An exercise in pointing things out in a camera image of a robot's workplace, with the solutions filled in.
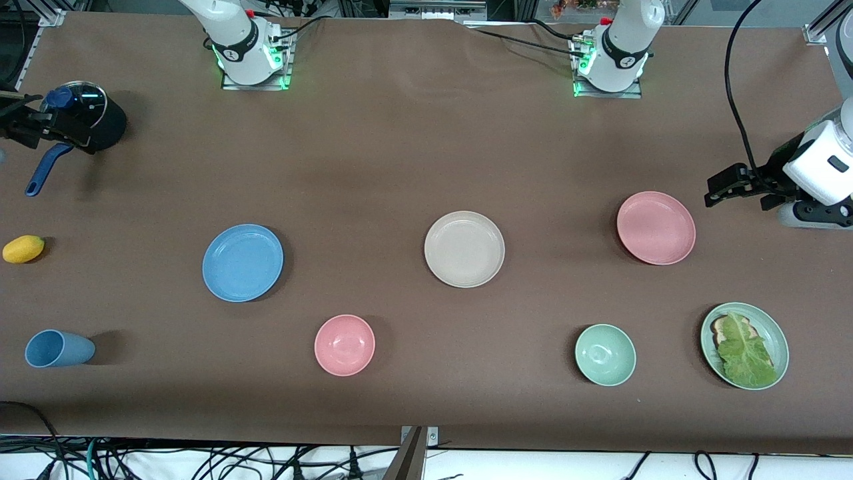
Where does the pink shallow bowl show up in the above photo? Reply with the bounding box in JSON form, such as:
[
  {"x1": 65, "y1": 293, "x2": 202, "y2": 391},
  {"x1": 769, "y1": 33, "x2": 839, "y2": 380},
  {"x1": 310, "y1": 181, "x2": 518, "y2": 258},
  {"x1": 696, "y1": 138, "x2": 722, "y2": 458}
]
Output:
[{"x1": 616, "y1": 191, "x2": 697, "y2": 266}]

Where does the blue shallow bowl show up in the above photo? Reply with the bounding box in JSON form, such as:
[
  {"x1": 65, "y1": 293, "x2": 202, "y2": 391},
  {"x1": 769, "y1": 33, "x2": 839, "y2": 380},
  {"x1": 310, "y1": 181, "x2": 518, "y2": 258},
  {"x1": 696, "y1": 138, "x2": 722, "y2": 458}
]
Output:
[{"x1": 202, "y1": 223, "x2": 285, "y2": 303}]

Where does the glass lid with blue knob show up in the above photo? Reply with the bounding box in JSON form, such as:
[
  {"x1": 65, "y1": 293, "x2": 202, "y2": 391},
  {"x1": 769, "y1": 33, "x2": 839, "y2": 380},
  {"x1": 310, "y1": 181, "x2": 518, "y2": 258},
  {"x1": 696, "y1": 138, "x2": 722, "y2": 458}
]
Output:
[{"x1": 41, "y1": 81, "x2": 108, "y2": 131}]

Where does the dark blue saucepan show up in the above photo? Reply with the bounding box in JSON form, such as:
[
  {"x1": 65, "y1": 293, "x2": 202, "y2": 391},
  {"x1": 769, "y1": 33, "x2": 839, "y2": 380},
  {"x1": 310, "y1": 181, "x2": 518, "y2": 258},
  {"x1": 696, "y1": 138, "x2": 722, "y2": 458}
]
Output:
[{"x1": 25, "y1": 87, "x2": 128, "y2": 198}]

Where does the yellow toy lemon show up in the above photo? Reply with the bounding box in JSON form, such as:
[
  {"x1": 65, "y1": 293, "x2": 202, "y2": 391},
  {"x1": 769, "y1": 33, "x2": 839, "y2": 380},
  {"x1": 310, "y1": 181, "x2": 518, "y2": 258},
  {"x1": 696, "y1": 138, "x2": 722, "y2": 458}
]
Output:
[{"x1": 2, "y1": 235, "x2": 46, "y2": 265}]

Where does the toast bread slice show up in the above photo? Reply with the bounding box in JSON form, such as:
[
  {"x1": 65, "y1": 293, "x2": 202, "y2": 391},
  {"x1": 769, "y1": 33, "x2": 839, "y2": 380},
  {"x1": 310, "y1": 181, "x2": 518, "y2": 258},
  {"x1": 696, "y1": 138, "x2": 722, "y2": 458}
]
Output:
[{"x1": 710, "y1": 315, "x2": 754, "y2": 349}]

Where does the green shallow bowl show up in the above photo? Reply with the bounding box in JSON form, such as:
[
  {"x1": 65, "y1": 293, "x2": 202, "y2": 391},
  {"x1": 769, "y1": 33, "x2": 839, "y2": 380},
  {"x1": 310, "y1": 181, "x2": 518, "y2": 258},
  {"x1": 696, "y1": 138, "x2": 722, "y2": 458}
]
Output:
[{"x1": 700, "y1": 302, "x2": 790, "y2": 391}]

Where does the green lettuce leaf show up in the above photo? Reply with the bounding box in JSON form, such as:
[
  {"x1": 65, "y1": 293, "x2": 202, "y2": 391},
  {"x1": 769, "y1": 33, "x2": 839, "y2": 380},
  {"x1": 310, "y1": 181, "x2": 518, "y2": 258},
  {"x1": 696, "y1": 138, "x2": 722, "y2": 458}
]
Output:
[{"x1": 716, "y1": 311, "x2": 778, "y2": 389}]

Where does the small deep green bowl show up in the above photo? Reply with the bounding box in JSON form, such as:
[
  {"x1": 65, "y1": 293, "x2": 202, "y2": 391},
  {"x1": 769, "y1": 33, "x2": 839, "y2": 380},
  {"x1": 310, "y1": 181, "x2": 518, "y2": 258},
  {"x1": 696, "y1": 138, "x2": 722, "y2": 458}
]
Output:
[{"x1": 574, "y1": 323, "x2": 637, "y2": 387}]

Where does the blue plastic cup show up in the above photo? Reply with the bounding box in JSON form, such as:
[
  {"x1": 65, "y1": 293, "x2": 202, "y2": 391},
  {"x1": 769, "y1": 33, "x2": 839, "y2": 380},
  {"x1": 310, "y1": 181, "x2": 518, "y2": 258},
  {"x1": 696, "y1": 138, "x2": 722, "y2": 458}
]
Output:
[{"x1": 25, "y1": 329, "x2": 96, "y2": 369}]

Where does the beige shallow bowl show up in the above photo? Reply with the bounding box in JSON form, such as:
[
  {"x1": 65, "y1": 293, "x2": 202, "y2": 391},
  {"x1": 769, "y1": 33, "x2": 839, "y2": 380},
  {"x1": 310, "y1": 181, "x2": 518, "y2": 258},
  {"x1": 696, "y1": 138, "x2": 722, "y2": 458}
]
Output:
[{"x1": 424, "y1": 211, "x2": 506, "y2": 289}]

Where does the grey metal device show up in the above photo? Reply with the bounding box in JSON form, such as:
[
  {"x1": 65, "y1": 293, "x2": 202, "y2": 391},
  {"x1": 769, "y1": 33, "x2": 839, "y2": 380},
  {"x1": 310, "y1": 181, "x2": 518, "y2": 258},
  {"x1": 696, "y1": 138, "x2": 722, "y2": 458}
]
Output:
[{"x1": 389, "y1": 0, "x2": 488, "y2": 22}]

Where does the small deep pink bowl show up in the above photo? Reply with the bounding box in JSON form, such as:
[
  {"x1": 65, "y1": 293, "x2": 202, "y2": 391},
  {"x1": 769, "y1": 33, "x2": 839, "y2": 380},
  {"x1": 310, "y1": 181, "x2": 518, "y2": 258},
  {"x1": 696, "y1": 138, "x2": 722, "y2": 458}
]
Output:
[{"x1": 314, "y1": 314, "x2": 376, "y2": 377}]

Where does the thick black cable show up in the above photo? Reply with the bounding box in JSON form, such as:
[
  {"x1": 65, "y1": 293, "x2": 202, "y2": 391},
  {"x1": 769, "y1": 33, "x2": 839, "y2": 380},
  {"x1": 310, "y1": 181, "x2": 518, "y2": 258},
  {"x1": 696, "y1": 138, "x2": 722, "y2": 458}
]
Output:
[{"x1": 724, "y1": 0, "x2": 764, "y2": 175}]

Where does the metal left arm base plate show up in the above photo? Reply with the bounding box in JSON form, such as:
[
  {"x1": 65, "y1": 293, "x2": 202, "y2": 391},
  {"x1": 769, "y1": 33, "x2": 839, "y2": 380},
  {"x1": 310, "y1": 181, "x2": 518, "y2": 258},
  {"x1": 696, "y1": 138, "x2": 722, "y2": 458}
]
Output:
[{"x1": 568, "y1": 35, "x2": 644, "y2": 100}]

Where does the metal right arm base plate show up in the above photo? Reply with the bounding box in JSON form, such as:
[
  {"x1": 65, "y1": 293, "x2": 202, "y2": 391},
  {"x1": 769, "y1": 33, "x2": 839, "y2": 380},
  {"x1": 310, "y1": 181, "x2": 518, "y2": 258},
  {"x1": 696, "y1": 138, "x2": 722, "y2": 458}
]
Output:
[{"x1": 221, "y1": 28, "x2": 295, "y2": 91}]

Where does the thin black cable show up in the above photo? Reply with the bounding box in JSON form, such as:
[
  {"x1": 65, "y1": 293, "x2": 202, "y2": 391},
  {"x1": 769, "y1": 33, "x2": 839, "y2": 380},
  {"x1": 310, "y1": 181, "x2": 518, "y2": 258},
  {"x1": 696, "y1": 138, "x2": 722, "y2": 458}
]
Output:
[
  {"x1": 272, "y1": 16, "x2": 325, "y2": 45},
  {"x1": 465, "y1": 25, "x2": 588, "y2": 58}
]

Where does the metal table edge bracket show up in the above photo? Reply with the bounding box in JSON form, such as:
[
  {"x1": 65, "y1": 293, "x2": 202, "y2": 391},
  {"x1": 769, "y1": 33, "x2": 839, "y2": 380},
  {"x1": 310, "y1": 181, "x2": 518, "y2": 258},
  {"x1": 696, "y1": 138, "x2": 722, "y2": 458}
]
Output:
[{"x1": 392, "y1": 425, "x2": 440, "y2": 480}]

